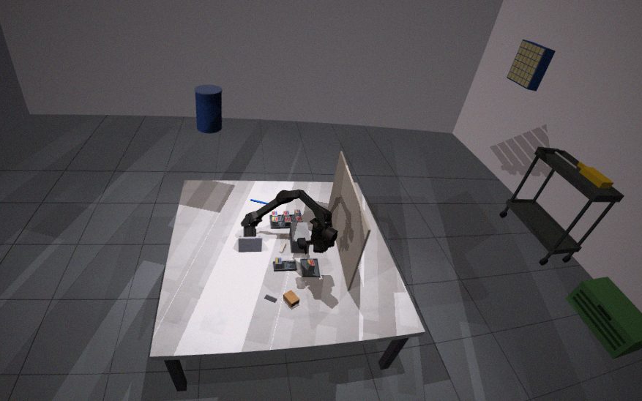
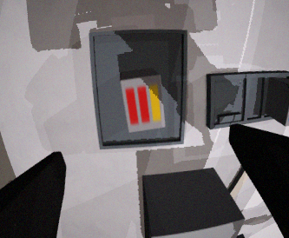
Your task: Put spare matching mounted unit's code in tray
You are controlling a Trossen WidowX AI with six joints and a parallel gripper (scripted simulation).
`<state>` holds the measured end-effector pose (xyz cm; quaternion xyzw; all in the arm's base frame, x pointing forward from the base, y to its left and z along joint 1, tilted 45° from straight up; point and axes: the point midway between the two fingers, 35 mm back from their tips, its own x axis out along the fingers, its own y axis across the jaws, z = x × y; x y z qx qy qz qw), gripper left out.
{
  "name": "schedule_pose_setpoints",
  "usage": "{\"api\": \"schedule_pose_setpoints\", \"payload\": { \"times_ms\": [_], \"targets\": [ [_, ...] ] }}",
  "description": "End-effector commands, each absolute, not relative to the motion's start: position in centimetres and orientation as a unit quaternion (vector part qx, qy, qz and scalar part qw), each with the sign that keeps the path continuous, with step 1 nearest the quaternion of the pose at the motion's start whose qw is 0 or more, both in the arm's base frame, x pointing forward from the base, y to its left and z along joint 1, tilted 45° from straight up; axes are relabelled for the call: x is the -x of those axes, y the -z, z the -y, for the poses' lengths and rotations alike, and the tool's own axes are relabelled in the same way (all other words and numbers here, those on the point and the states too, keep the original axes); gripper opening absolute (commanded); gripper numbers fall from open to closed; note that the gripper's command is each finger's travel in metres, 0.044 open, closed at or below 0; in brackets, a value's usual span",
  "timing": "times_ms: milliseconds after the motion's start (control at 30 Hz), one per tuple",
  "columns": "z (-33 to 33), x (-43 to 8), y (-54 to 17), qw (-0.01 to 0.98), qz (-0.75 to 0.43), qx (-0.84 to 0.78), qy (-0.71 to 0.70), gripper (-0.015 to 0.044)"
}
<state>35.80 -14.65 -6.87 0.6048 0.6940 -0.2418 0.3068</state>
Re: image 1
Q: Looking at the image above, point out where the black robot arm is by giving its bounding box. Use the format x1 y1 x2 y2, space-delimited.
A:
240 190 338 253

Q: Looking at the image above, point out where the brown rectangular block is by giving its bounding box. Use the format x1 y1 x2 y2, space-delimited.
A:
283 290 300 307

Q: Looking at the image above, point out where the brown flat board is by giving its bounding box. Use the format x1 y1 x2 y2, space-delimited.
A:
328 151 371 291

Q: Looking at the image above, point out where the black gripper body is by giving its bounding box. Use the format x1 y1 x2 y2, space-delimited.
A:
297 233 335 249

